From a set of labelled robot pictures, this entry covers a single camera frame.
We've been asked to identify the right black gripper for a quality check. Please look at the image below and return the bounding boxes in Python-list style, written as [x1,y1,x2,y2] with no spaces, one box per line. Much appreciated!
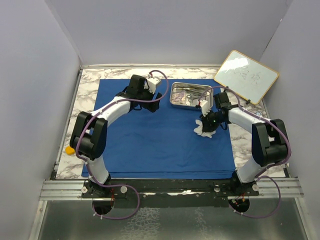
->
[200,109,225,133]

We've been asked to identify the purple patterned packet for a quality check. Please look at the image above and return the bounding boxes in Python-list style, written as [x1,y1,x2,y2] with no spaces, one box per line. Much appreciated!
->
[171,90,186,105]

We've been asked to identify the white gauze pieces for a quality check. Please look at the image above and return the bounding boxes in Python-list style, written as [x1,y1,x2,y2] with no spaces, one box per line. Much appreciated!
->
[193,119,216,139]

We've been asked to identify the stainless steel instrument tray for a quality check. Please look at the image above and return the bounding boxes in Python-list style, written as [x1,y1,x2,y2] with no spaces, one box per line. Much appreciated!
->
[169,82,214,111]

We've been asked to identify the blue surgical drape cloth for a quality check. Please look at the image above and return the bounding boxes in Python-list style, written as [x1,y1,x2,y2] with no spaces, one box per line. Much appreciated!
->
[103,80,236,179]

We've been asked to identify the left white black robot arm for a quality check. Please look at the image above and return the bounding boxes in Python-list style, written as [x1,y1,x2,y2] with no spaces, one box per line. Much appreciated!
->
[69,73,164,198]

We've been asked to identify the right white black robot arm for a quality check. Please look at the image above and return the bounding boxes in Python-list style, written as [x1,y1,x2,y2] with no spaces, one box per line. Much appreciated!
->
[193,91,292,196]

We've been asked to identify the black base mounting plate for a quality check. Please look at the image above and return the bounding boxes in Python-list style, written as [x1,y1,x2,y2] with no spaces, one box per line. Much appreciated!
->
[81,178,259,208]

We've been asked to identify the yellow grey block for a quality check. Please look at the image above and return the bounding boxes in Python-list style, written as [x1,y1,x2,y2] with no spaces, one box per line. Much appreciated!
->
[65,146,76,156]

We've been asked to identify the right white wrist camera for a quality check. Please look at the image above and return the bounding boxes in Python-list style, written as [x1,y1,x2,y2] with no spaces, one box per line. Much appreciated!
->
[199,100,211,117]

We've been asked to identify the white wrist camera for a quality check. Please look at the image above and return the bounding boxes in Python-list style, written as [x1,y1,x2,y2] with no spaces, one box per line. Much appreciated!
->
[144,77,162,94]
[199,100,211,117]

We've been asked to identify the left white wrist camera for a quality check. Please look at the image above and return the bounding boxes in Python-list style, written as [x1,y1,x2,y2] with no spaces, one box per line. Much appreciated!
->
[144,77,162,94]

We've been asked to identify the small whiteboard with wooden frame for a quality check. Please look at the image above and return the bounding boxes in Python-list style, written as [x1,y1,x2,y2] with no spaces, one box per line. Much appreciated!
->
[213,50,279,105]

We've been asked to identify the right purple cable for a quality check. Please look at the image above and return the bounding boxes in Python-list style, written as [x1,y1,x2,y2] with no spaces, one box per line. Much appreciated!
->
[197,86,292,220]

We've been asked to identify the purple cable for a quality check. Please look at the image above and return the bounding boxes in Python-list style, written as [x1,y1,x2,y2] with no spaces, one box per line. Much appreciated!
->
[74,69,169,221]
[197,86,292,220]

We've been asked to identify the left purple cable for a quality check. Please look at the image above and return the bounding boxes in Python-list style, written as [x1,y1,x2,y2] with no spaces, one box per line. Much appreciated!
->
[74,69,169,221]

